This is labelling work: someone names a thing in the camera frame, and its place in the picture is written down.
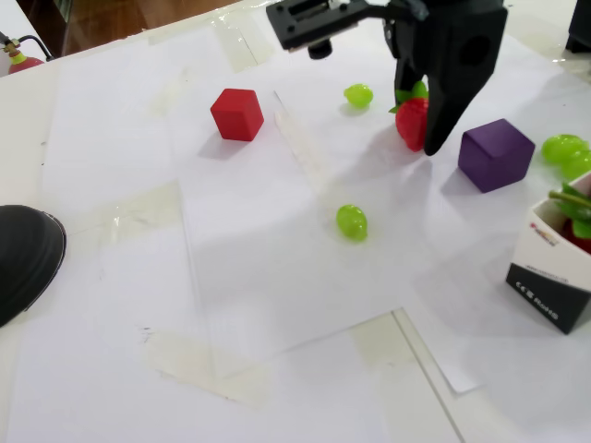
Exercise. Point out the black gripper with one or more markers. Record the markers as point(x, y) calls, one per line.
point(454, 69)

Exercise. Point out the red strawberry wide leaves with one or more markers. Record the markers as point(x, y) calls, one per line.
point(411, 122)

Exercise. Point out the purple cube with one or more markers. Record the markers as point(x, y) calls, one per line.
point(494, 157)

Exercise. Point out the red strawberry short stem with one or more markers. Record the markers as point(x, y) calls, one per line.
point(577, 231)

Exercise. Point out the white and black cardboard box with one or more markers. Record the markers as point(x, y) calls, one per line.
point(535, 286)

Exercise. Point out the green grape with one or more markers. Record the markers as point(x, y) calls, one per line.
point(558, 147)
point(352, 222)
point(358, 95)
point(579, 167)

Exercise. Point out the red cube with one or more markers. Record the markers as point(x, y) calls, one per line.
point(235, 115)

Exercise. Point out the red fire extinguisher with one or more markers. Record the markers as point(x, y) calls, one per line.
point(23, 63)

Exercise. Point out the black round object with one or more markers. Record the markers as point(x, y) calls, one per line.
point(23, 258)

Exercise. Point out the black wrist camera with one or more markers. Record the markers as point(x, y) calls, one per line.
point(318, 23)

